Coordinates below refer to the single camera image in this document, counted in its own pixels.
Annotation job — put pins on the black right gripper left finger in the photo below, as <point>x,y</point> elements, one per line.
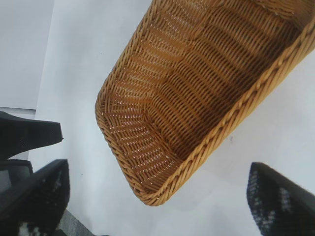
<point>37,201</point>

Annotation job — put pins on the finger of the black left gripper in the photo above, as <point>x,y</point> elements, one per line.
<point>27,134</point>

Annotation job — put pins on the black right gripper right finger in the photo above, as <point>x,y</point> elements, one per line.
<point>290,206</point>

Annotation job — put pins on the brown woven wicker basket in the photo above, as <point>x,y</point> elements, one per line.
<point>197,93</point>

